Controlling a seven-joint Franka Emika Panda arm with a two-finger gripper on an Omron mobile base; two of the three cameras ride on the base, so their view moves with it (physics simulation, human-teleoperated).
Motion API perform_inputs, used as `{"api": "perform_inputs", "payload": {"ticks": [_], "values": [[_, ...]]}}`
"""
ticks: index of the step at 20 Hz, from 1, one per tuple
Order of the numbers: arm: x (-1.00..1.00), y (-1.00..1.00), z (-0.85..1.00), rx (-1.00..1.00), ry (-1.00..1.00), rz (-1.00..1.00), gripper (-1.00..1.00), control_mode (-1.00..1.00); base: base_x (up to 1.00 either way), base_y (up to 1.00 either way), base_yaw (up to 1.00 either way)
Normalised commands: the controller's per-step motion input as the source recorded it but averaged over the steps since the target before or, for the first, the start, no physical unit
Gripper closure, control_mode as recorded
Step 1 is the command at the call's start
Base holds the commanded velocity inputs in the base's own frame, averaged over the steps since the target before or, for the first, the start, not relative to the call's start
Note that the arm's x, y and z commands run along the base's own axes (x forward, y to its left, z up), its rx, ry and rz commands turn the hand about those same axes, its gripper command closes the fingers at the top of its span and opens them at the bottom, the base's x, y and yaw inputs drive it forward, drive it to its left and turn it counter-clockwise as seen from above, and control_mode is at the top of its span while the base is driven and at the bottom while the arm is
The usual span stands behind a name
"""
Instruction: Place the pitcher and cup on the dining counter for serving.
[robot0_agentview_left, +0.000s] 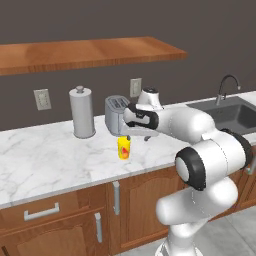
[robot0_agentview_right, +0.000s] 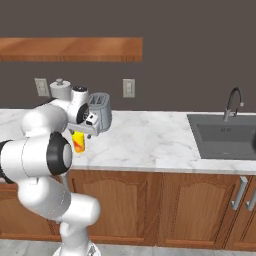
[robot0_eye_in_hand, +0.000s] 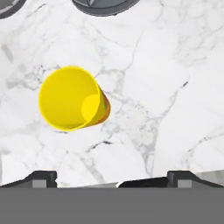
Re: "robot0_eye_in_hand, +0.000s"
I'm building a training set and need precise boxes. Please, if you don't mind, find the yellow cup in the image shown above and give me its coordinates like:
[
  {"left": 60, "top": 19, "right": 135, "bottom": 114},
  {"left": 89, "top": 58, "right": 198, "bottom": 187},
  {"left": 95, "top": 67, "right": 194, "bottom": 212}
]
[{"left": 38, "top": 66, "right": 112, "bottom": 132}]

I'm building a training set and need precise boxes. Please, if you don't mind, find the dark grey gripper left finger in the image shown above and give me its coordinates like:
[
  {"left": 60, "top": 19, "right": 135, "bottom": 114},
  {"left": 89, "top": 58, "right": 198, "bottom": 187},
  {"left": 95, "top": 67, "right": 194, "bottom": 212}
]
[{"left": 0, "top": 170, "right": 58, "bottom": 189}]

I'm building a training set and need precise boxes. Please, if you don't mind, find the dark grey round object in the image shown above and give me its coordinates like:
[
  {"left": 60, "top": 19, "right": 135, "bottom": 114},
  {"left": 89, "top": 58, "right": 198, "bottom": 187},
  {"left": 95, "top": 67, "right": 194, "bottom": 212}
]
[{"left": 0, "top": 0, "right": 28, "bottom": 20}]

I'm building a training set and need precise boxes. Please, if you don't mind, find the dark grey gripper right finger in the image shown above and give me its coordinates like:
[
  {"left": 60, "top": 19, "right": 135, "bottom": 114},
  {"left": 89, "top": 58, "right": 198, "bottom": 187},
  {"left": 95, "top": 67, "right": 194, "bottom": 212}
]
[{"left": 166, "top": 170, "right": 224, "bottom": 189}]

